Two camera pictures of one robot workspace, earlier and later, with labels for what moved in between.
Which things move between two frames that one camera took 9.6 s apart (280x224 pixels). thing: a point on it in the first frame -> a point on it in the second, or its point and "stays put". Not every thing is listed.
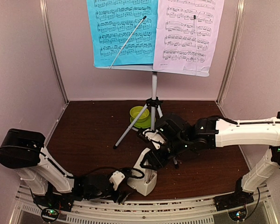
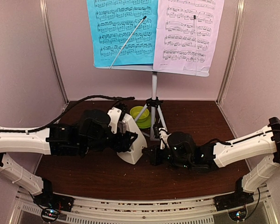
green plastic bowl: (135, 110) stays put
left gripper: (118, 195) -> (122, 144)
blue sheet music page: (123, 31) stays put
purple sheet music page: (186, 34) stays put
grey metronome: (143, 185) -> (136, 152)
